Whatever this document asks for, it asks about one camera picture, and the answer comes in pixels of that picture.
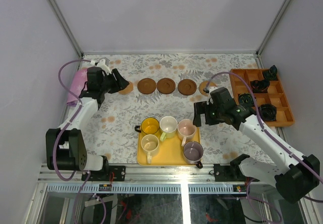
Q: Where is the brown wooden coaster middle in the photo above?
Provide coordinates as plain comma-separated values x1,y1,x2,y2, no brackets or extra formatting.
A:
156,78,176,94

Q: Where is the brown wooden coaster right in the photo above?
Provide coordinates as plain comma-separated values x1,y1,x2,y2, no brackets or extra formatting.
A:
178,79,197,95

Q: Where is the pink folded cloth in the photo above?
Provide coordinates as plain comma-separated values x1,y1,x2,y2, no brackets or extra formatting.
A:
67,68,87,106

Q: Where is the pink ceramic mug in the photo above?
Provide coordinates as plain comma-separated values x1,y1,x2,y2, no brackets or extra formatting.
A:
177,119,197,146

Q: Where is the brown wooden coaster left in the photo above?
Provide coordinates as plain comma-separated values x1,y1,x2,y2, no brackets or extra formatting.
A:
137,78,156,94

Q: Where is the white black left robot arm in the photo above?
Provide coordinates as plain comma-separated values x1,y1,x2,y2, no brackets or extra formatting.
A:
45,67,129,181

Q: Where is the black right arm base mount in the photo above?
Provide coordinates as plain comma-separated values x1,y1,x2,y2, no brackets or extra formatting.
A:
213,164,247,182

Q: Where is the rolled tie with orange pattern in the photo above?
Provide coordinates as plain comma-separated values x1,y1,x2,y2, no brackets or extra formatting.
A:
250,79,270,93

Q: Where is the rolled dark green tie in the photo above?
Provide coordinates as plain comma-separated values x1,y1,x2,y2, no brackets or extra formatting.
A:
262,65,278,81

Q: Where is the woven rattan coaster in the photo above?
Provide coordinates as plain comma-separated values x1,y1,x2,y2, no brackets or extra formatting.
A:
199,81,217,96
119,81,133,95

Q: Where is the rolled tie with yellow pattern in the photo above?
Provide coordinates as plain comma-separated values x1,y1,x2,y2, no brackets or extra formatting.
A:
238,93,256,107

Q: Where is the rolled dark speckled tie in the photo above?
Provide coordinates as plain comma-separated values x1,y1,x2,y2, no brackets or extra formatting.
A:
258,104,277,122

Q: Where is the floral patterned tablecloth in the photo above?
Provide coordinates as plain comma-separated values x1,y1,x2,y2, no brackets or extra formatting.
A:
54,53,290,164

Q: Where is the brown wooden coaster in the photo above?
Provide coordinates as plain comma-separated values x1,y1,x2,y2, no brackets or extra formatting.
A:
156,78,176,94
178,79,197,95
137,78,156,94

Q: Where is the orange wooden divided organizer box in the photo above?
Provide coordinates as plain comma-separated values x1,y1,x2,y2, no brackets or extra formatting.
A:
230,69,295,127

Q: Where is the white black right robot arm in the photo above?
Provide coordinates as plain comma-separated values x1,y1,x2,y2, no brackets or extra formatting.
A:
193,87,322,204

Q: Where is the aluminium front frame rail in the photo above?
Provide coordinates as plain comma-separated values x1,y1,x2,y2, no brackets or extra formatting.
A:
37,162,310,184

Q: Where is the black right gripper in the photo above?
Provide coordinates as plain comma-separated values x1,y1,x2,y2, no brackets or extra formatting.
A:
192,101,224,127

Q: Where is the yellow glass mug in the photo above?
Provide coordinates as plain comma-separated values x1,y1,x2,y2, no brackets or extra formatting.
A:
134,118,160,136

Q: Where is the purple mug black handle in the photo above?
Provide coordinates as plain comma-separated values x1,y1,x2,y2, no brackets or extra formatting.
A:
183,141,204,169

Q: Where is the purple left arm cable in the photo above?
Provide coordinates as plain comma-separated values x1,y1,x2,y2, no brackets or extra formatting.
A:
51,59,106,224

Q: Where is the cream ceramic mug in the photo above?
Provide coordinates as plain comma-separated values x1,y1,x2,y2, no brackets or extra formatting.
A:
141,134,159,164

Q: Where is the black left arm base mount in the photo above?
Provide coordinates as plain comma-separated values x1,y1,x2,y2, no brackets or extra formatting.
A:
88,165,126,182

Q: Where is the white mug green handle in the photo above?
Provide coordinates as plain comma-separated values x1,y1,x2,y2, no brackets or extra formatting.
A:
159,116,178,142

